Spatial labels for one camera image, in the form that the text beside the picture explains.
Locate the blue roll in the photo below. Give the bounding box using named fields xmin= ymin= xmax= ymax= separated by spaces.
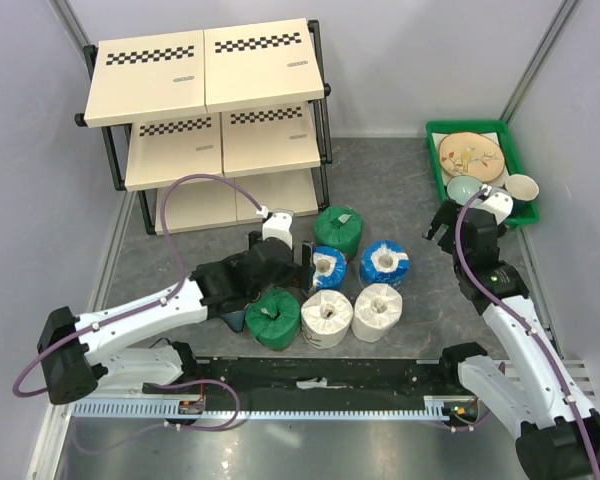
xmin=359 ymin=240 xmax=410 ymax=290
xmin=313 ymin=246 xmax=347 ymax=291

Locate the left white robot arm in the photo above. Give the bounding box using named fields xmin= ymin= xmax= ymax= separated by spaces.
xmin=37 ymin=232 xmax=315 ymax=405

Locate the celadon ceramic bowl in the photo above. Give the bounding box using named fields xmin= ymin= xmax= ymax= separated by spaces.
xmin=446 ymin=175 xmax=485 ymax=206

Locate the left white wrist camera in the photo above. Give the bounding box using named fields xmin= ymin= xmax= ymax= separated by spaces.
xmin=256 ymin=206 xmax=294 ymax=248

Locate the beige three-tier shelf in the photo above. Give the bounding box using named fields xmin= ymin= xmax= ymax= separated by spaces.
xmin=74 ymin=18 xmax=332 ymax=235

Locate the green plastic tray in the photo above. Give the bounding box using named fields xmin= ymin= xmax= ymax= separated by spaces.
xmin=426 ymin=119 xmax=526 ymax=202

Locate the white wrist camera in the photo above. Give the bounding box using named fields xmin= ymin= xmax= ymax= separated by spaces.
xmin=256 ymin=206 xmax=294 ymax=248
xmin=477 ymin=184 xmax=514 ymax=225

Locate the green roll near shelf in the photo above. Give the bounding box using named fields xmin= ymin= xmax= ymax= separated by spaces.
xmin=314 ymin=206 xmax=364 ymax=260

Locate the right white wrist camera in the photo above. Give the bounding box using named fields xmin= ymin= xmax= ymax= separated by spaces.
xmin=477 ymin=184 xmax=514 ymax=225

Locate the blue roll left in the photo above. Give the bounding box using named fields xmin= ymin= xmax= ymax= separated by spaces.
xmin=313 ymin=246 xmax=347 ymax=291

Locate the dark green white-lined cup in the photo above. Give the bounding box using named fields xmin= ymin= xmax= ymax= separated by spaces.
xmin=504 ymin=174 xmax=540 ymax=217

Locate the slotted cable duct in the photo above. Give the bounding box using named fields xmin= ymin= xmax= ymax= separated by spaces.
xmin=73 ymin=390 xmax=464 ymax=421

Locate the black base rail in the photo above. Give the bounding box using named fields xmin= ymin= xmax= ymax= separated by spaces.
xmin=142 ymin=355 xmax=481 ymax=416

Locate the white cartoon-print roll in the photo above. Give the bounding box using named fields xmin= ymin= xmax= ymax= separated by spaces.
xmin=301 ymin=290 xmax=354 ymax=350

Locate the green roll front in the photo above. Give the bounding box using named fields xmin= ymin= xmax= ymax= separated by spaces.
xmin=245 ymin=289 xmax=301 ymax=351

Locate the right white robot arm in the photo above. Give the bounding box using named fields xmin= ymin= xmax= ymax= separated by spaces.
xmin=425 ymin=200 xmax=600 ymax=479

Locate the plain white roll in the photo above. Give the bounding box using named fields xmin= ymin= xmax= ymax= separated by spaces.
xmin=351 ymin=283 xmax=403 ymax=343

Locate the blue roll right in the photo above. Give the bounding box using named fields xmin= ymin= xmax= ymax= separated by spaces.
xmin=359 ymin=240 xmax=410 ymax=290

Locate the blue star-shaped dish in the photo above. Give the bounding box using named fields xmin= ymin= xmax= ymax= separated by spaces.
xmin=220 ymin=303 xmax=250 ymax=333

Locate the bird-painted ceramic plate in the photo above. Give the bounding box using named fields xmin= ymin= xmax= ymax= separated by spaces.
xmin=438 ymin=132 xmax=505 ymax=183

